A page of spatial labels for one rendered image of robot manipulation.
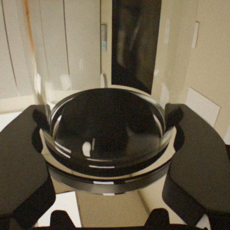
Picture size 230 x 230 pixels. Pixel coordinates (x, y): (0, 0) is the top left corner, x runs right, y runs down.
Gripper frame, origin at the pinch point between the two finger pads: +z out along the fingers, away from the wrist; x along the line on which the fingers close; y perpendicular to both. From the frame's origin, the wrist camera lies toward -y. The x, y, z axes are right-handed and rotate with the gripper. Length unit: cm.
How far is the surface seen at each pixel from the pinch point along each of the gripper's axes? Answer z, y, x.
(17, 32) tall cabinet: 226, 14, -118
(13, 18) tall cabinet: 226, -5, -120
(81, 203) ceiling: 83, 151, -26
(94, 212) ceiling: 73, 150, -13
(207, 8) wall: 65, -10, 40
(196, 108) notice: 58, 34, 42
